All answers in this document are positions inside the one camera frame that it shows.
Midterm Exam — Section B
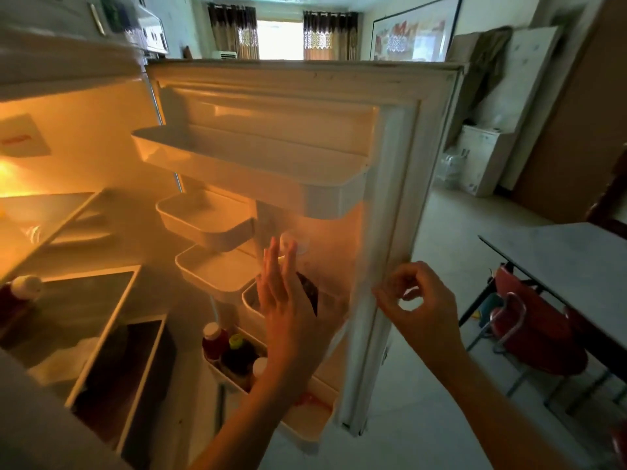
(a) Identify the person's left hand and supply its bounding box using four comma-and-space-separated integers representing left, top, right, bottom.
255, 236, 346, 403

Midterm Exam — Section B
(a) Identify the person's right hand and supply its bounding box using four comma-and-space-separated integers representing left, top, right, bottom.
372, 261, 467, 383

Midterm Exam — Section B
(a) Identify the white fridge door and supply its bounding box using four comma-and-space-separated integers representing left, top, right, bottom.
131, 60, 466, 438

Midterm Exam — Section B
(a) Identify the person's left forearm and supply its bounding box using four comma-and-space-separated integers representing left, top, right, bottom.
188, 374, 316, 470

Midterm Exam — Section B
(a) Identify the person's right forearm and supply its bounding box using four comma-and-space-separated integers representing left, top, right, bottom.
438, 345, 581, 470

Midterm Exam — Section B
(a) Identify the dark bottle with white cap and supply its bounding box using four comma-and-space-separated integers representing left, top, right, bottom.
277, 229, 321, 319

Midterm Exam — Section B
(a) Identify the small white door shelf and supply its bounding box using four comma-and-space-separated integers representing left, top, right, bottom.
155, 190, 256, 253
174, 243, 261, 305
241, 280, 349, 336

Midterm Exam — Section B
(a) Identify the red bottle with white cap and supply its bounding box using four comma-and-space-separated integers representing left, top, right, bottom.
202, 321, 230, 364

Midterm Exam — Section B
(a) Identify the dark bottle with yellow cap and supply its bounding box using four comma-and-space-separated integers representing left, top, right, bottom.
221, 334, 259, 384

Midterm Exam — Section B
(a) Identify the small bottle with white cap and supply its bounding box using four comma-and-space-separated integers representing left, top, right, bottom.
250, 356, 269, 389

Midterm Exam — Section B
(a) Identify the large white door shelf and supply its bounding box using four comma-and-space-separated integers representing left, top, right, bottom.
131, 124, 371, 221

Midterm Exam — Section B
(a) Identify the long white bottom door shelf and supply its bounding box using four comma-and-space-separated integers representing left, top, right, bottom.
202, 325, 340, 444

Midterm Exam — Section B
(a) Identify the clear water jug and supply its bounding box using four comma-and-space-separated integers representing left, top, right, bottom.
434, 148, 467, 190

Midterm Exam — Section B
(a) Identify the white low cabinet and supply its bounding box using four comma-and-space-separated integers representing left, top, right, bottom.
457, 124, 516, 197

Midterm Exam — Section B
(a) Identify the grey dining table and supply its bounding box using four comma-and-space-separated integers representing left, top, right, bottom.
458, 222, 627, 416

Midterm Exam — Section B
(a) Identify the clear crisper drawer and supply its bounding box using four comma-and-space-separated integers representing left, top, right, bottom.
69, 314, 170, 457

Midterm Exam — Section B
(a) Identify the glass crisper cover shelf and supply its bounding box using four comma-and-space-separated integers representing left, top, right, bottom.
0, 264, 143, 408

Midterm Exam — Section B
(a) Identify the white fridge body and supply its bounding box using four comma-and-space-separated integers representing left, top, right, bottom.
0, 24, 231, 470

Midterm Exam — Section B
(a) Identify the bright window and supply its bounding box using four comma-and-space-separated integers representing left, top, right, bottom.
257, 19, 305, 61

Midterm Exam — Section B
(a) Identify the brown patterned curtain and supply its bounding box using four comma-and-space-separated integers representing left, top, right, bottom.
207, 3, 260, 60
302, 10, 359, 61

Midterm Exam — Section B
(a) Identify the glass fridge shelf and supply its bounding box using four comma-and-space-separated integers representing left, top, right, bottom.
0, 191, 101, 285

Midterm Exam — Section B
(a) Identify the brown hanging cloth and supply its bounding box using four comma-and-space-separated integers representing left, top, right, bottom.
445, 25, 514, 149

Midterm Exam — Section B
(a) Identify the red sauce bottle white cap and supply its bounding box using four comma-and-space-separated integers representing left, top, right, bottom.
0, 274, 45, 331

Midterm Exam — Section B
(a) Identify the white leaning board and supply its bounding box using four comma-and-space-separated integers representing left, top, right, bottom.
473, 25, 565, 192

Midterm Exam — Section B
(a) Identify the brown wooden door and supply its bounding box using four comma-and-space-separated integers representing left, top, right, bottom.
512, 0, 627, 225

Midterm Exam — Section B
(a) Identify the white label sticker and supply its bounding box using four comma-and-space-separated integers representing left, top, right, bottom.
0, 114, 53, 158

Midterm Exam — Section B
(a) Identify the white freezer door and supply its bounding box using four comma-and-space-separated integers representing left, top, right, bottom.
0, 0, 170, 101

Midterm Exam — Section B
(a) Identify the red chair with metal frame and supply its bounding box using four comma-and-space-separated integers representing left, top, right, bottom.
465, 265, 590, 412

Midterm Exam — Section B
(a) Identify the framed wall picture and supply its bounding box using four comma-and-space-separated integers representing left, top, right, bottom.
369, 0, 464, 62

